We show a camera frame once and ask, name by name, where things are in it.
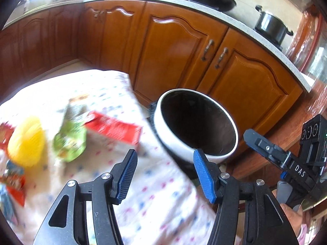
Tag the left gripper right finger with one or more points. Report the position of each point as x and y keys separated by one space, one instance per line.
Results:
x=265 y=222

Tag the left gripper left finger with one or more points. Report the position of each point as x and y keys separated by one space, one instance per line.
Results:
x=65 y=222

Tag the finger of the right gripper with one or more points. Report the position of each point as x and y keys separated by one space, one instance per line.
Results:
x=271 y=152

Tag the green spout pouch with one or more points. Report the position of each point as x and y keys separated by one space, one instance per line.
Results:
x=70 y=142

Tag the red milk carton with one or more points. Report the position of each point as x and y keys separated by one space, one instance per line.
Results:
x=109 y=129

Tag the pink sleeve forearm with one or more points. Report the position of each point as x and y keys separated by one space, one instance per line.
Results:
x=302 y=233

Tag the white round trash bin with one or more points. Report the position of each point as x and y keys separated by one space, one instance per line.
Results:
x=186 y=120

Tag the brown wooden kitchen cabinets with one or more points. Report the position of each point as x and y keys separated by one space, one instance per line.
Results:
x=161 y=47

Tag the right hand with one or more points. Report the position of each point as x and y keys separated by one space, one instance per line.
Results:
x=297 y=218

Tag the crumpled pastel paper wrapper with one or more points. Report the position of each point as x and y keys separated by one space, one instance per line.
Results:
x=7 y=207

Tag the orange candy bag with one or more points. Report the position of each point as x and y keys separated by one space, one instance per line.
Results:
x=14 y=179

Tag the white dotted tablecloth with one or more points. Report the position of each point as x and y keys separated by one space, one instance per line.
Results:
x=162 y=205

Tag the red snack packet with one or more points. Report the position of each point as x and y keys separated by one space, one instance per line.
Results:
x=6 y=131

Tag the black cooking pot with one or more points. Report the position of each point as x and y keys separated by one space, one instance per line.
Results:
x=271 y=27

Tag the gas stove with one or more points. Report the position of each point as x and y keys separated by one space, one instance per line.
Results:
x=253 y=14

